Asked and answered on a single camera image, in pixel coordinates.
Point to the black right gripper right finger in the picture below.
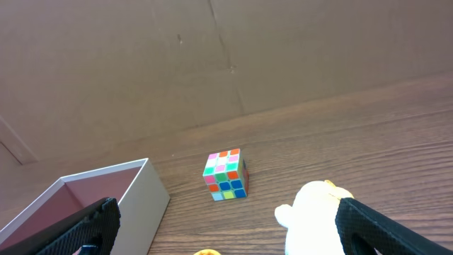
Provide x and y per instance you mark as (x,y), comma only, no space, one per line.
(364,231)

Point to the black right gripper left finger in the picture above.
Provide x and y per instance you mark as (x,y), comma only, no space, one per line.
(92,230)

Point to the white duck plush toy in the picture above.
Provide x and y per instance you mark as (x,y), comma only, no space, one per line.
(311,219)

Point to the multicolour puzzle cube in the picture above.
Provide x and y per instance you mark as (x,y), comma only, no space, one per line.
(226,175)

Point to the white cardboard box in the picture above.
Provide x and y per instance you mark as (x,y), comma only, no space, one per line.
(140,194)

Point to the gold wheel disc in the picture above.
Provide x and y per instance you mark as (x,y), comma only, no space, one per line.
(207,252)

